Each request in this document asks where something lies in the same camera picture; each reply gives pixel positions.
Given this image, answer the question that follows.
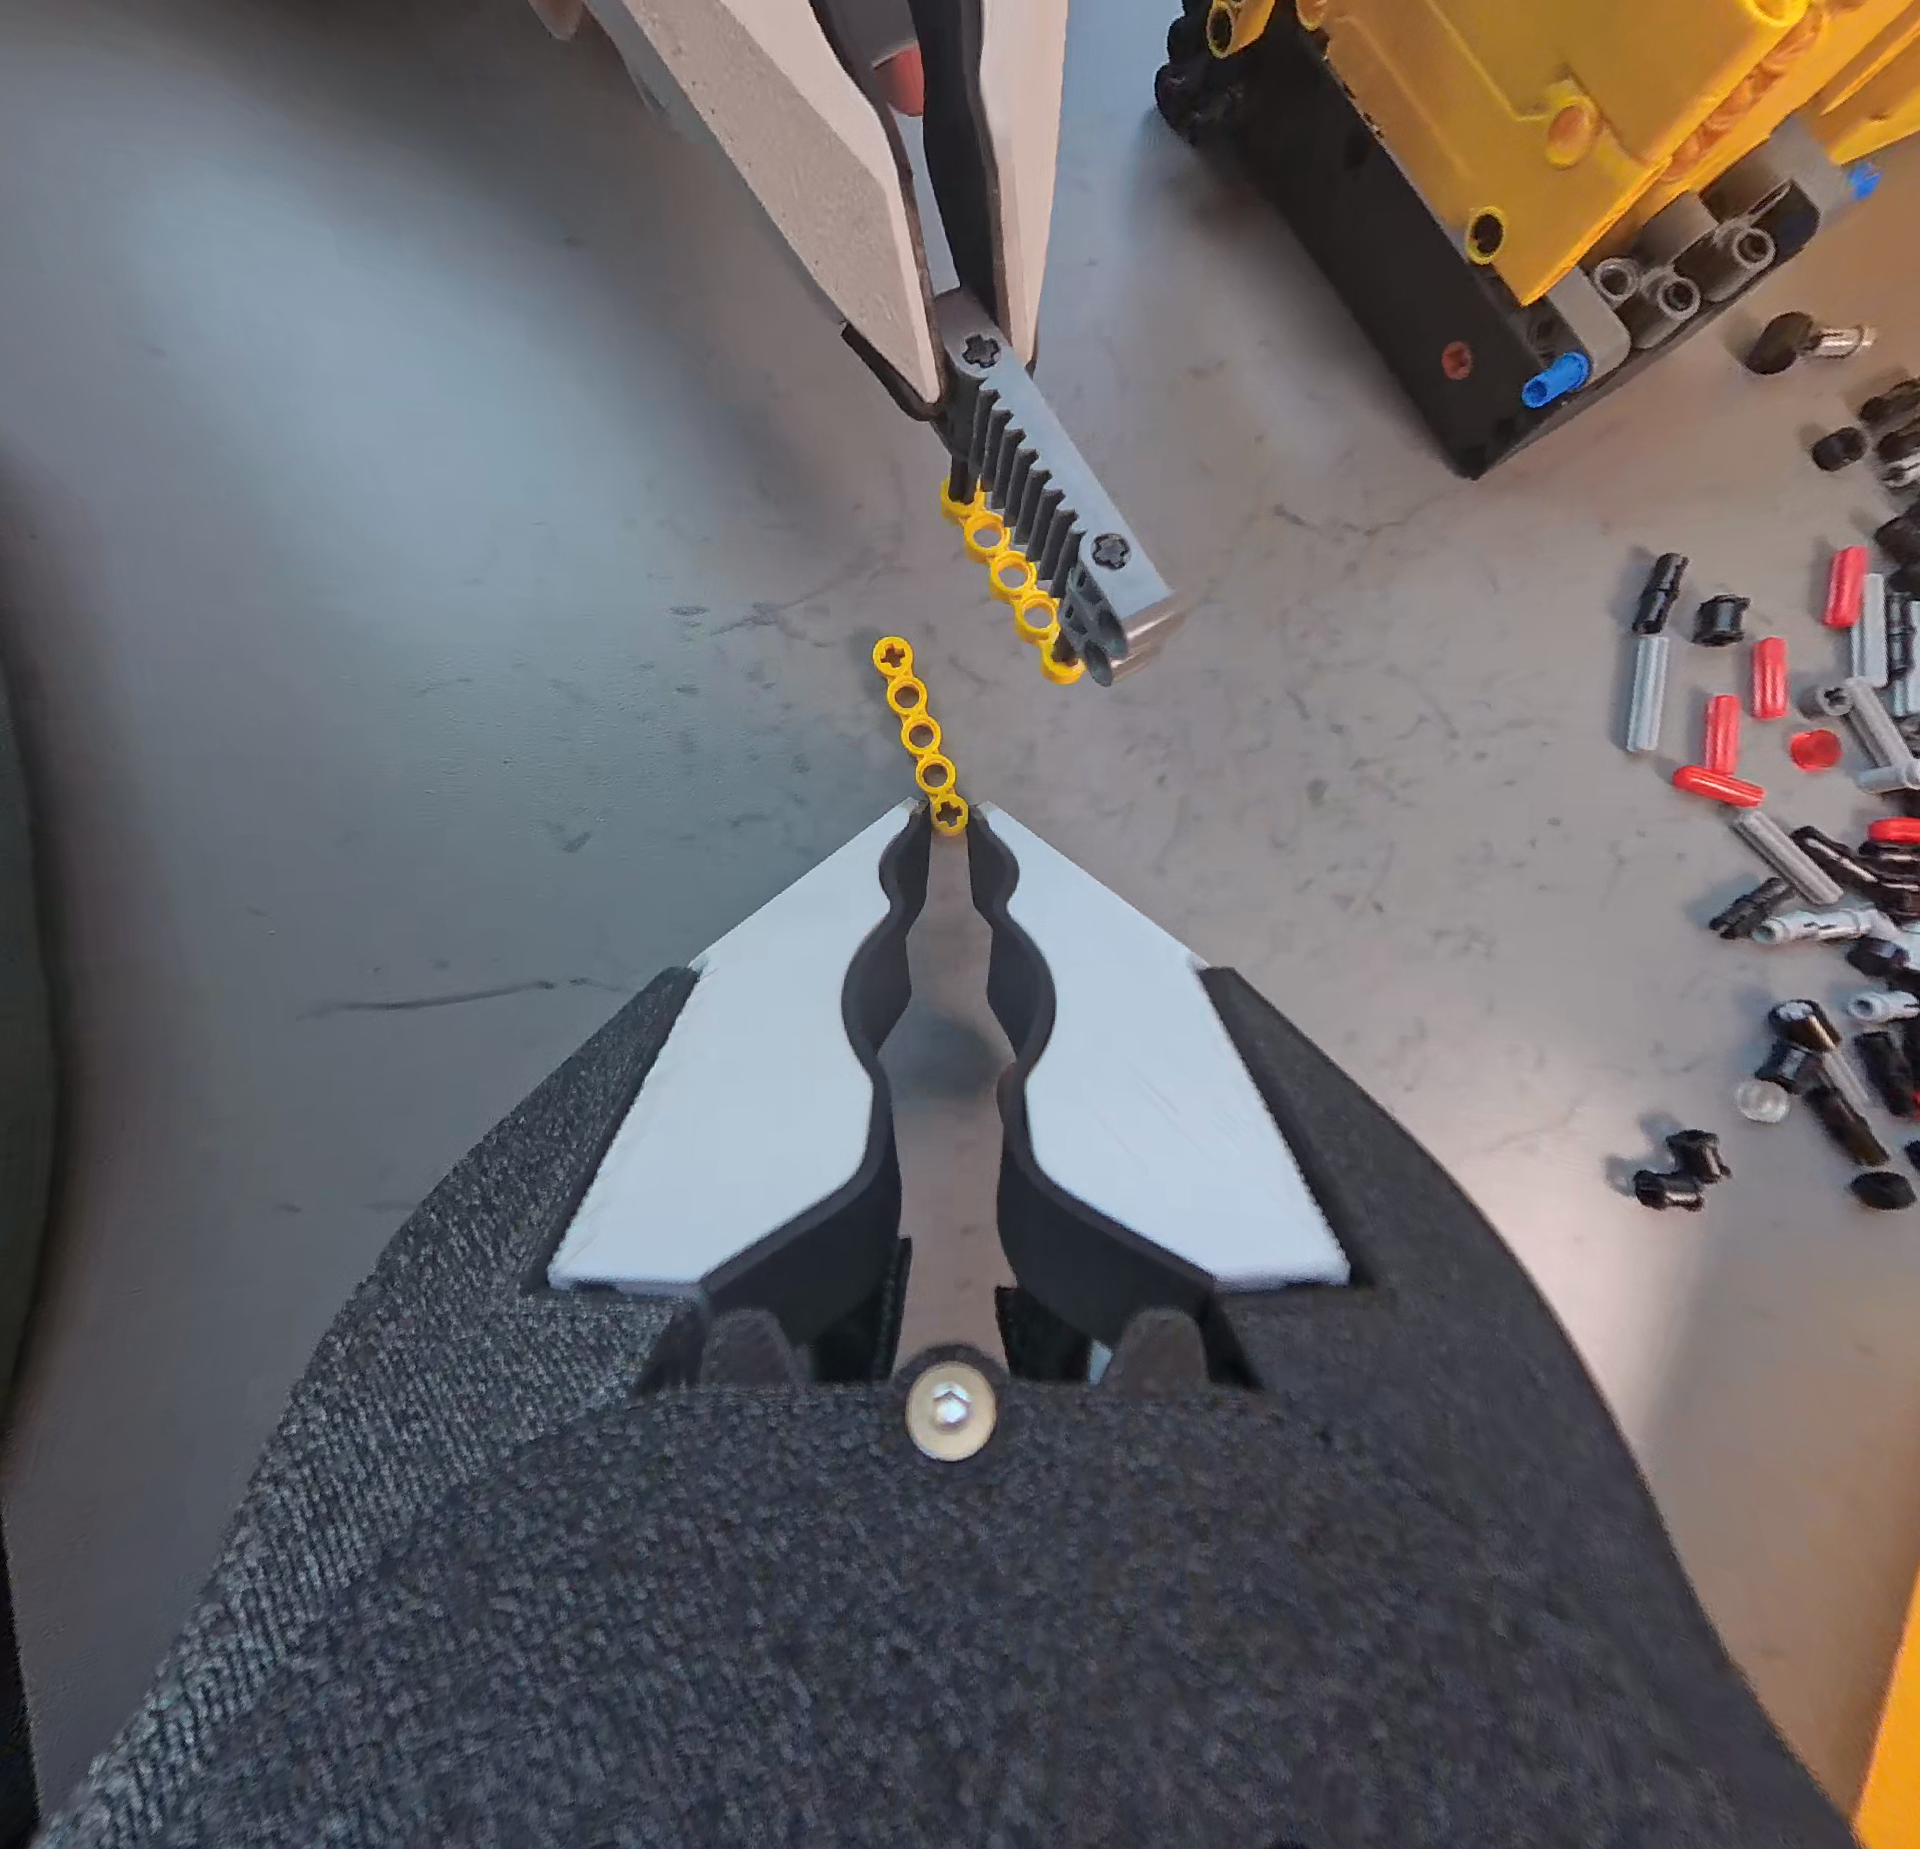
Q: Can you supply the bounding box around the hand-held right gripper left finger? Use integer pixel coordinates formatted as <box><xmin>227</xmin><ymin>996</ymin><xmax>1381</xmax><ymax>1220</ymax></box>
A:
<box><xmin>545</xmin><ymin>801</ymin><xmax>922</xmax><ymax>1387</ymax></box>

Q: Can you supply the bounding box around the pile of small lego pins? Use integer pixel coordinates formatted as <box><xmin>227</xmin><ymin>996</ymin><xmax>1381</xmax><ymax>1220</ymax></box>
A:
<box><xmin>1629</xmin><ymin>310</ymin><xmax>1920</xmax><ymax>1214</ymax></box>

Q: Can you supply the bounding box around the yellow black lego model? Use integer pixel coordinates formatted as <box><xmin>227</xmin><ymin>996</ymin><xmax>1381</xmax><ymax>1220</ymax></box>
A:
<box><xmin>1154</xmin><ymin>0</ymin><xmax>1920</xmax><ymax>480</ymax></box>

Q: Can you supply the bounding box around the yellow lego beam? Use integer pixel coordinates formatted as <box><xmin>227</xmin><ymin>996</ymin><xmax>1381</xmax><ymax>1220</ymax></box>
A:
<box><xmin>939</xmin><ymin>477</ymin><xmax>1087</xmax><ymax>686</ymax></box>
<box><xmin>872</xmin><ymin>633</ymin><xmax>976</xmax><ymax>839</ymax></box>

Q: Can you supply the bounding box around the yellow plastic bin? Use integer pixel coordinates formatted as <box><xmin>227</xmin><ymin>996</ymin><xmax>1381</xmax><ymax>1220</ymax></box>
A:
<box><xmin>1853</xmin><ymin>1713</ymin><xmax>1920</xmax><ymax>1849</ymax></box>

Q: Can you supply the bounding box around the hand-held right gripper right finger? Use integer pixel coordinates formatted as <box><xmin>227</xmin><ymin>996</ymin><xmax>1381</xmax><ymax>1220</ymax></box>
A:
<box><xmin>969</xmin><ymin>805</ymin><xmax>1354</xmax><ymax>1387</ymax></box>

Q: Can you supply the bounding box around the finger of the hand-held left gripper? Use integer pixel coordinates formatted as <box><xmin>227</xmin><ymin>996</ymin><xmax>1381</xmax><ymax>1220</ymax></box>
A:
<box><xmin>874</xmin><ymin>0</ymin><xmax>1078</xmax><ymax>373</ymax></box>
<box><xmin>528</xmin><ymin>0</ymin><xmax>955</xmax><ymax>425</ymax></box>

